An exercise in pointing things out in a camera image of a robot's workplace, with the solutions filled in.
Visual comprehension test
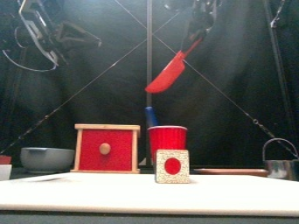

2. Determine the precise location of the red toy knife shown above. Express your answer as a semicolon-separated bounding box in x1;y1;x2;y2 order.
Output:
145;37;205;95

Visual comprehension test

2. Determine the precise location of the toy sushi roll red centre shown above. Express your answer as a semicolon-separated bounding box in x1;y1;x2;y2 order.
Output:
154;149;193;185

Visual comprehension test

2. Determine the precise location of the red plastic cup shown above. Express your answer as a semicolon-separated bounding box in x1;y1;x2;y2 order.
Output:
147;125;190;165

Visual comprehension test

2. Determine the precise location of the wooden box red front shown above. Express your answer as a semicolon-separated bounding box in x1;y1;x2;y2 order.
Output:
70;123;142;175

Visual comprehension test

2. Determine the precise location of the grey bowl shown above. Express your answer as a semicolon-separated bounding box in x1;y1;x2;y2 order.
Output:
19;146;77;175

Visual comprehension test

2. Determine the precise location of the brown flat plate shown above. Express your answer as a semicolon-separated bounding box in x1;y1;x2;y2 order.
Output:
193;167;271;179

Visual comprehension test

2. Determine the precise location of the white cutting board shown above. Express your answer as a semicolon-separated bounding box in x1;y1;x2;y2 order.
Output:
0;171;299;218

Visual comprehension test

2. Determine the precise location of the grey vertical frame pole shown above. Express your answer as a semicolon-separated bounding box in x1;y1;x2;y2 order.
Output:
139;0;155;168

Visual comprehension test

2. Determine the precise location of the grey gripper cable loop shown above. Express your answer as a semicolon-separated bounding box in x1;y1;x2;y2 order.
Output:
2;27;60;73

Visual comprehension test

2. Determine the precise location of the dark slanted frame post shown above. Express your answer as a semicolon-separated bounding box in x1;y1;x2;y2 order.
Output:
263;0;299;141

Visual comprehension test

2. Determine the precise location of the blue utensil handle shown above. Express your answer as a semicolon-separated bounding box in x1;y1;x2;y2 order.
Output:
145;106;161;128

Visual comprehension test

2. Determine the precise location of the thin diagonal brace wire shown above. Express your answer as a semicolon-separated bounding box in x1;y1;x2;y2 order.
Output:
0;12;182;155
114;0;299;160

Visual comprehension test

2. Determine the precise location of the small metal pot with handle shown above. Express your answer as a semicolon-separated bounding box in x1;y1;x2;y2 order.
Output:
262;137;299;182

